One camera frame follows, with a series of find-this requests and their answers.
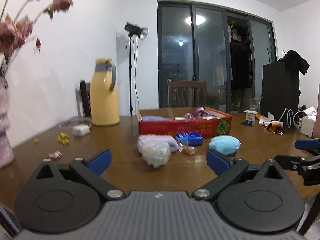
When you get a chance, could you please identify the white tissue box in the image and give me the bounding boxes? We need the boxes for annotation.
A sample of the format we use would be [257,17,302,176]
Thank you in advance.
[300,106,318,138]

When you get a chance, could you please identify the small white carton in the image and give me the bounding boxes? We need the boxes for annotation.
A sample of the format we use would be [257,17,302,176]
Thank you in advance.
[243,110,259,126]

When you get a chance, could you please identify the dark wooden chair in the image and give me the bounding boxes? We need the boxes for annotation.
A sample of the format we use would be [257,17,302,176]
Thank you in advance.
[79,80,92,118]
[167,78,208,108]

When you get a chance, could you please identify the pink fuzzy vase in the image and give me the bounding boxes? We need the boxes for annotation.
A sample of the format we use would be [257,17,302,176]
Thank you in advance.
[0,76,15,169]

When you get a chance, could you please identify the hanging clothes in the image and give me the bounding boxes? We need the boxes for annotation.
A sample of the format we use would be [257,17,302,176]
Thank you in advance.
[227,19,251,91]

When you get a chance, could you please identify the clear drinking glass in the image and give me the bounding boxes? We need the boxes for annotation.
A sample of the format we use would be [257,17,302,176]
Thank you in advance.
[249,98,261,112]

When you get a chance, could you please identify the round glass plate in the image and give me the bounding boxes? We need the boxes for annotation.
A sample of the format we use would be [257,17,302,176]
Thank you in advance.
[58,117,93,131]

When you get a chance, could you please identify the white crumpled paper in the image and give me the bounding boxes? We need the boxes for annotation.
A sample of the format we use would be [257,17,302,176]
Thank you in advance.
[258,112,276,125]

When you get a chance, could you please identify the white power adapter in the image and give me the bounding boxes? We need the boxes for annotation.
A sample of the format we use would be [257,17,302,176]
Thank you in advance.
[72,124,90,137]

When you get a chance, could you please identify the clear snack wrapper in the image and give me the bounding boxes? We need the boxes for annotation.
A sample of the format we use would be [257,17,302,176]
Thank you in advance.
[178,144,197,156]

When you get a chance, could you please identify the yellow thermos jug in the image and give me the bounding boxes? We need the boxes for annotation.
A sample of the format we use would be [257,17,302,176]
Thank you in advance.
[90,58,121,127]

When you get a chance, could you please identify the black garment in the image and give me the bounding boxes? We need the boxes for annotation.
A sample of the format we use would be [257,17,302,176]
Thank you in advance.
[276,50,310,75]

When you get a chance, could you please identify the pink satin cloth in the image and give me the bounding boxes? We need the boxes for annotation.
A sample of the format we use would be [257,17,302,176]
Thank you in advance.
[184,107,211,121]

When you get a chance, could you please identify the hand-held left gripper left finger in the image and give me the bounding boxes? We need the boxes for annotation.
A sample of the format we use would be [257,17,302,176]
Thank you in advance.
[35,149,126,201]

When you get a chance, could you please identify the orange and white tube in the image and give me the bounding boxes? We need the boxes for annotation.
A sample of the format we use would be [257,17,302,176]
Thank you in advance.
[263,120,283,129]

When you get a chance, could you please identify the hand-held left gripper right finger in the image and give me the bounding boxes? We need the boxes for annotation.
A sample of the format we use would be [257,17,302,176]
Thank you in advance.
[191,148,286,201]

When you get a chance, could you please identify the red cardboard box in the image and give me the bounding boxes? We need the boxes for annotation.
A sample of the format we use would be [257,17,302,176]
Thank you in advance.
[137,106,233,139]

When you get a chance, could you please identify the sliding glass door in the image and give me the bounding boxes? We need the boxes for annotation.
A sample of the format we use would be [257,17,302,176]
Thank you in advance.
[157,0,278,114]

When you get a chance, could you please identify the black studio light stand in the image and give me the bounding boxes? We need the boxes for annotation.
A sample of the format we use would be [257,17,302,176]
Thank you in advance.
[124,21,149,117]

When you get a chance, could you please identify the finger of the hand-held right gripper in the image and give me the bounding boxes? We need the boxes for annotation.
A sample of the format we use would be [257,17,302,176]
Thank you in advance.
[273,154,320,186]
[295,139,320,155]

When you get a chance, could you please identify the white cable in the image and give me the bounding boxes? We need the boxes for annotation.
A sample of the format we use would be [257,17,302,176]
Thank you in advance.
[277,108,303,129]

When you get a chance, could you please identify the iridescent plastic bag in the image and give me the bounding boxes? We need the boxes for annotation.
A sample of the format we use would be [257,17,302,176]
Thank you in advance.
[141,140,172,169]

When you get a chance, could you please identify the light blue plush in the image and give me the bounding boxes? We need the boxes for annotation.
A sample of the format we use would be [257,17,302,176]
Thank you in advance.
[208,135,242,156]

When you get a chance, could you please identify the dried pink flowers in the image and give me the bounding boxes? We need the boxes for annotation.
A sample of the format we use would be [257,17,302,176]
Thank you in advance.
[0,0,74,66]

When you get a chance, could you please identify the pile of yellow candies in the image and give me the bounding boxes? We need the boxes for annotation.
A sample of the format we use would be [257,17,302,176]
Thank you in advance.
[57,133,70,146]

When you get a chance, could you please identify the lavender fuzzy cloth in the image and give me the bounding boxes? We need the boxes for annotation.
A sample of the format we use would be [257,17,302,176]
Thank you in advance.
[137,134,179,156]

